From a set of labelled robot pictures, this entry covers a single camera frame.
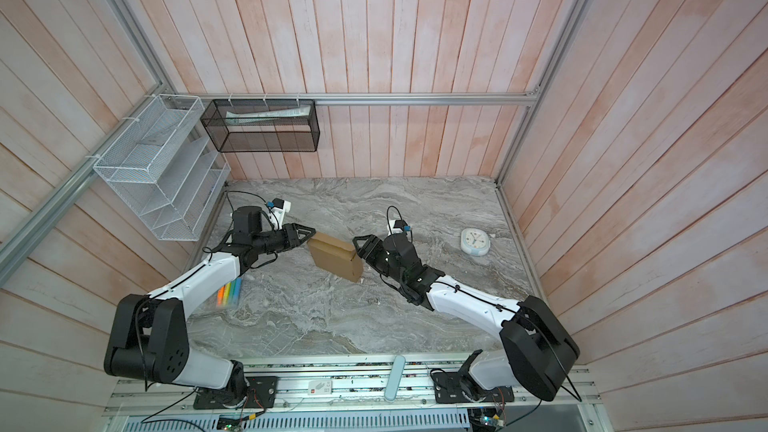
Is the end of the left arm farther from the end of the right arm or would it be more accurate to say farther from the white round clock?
the white round clock

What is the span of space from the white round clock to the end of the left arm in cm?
55

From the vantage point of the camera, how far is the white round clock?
1.00m

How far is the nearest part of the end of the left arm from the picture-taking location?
75cm

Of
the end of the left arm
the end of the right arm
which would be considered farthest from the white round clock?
the end of the left arm
